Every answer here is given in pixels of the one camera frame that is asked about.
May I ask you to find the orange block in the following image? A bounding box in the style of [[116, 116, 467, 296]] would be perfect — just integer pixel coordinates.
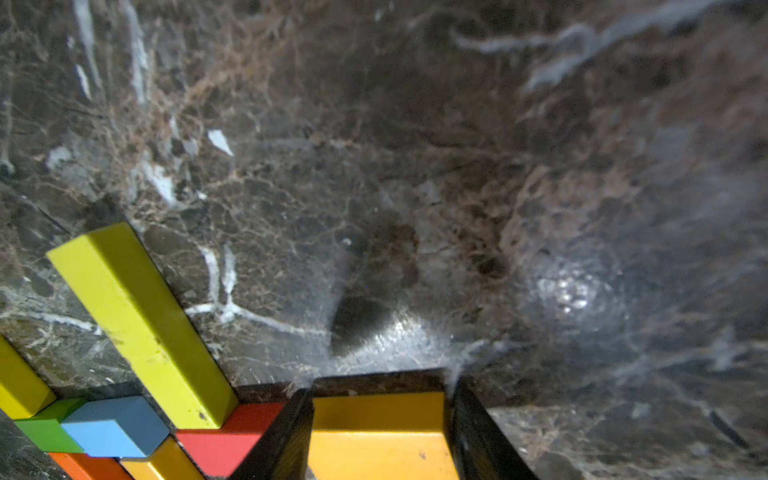
[[48, 452, 133, 480]]

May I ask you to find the green block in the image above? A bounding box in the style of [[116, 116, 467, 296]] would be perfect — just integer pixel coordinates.
[[14, 398, 86, 453]]

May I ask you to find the small yellow block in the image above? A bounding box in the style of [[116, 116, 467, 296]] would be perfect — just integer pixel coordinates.
[[308, 391, 458, 479]]

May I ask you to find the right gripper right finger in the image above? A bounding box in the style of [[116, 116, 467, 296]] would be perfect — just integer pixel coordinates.
[[446, 379, 539, 480]]

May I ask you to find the red block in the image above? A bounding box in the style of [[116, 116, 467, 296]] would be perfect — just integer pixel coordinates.
[[175, 402, 286, 477]]

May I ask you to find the long yellow block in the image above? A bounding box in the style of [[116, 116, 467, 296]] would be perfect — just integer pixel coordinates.
[[119, 436, 204, 480]]

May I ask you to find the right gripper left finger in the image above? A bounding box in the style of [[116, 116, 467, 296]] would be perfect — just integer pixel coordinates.
[[228, 389, 314, 480]]

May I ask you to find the light blue block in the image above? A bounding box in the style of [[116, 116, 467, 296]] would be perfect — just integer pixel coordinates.
[[61, 396, 170, 458]]

